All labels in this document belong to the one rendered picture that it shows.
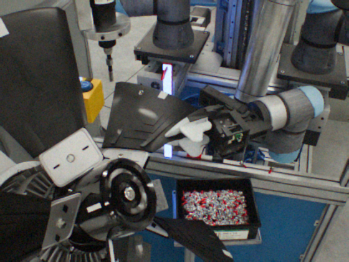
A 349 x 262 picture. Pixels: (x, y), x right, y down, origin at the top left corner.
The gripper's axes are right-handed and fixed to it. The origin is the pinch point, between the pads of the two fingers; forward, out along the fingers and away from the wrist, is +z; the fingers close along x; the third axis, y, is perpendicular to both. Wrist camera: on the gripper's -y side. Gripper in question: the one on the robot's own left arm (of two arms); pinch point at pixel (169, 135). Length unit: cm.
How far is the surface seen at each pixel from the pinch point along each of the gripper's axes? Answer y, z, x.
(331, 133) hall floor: -65, -154, 126
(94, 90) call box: -35.8, 7.4, 14.8
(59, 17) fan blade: -14.1, 15.6, -21.9
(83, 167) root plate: 7.3, 18.6, -7.0
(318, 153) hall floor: -54, -133, 125
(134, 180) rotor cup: 12.0, 11.4, -5.9
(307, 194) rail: 7, -44, 37
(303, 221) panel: 8, -46, 52
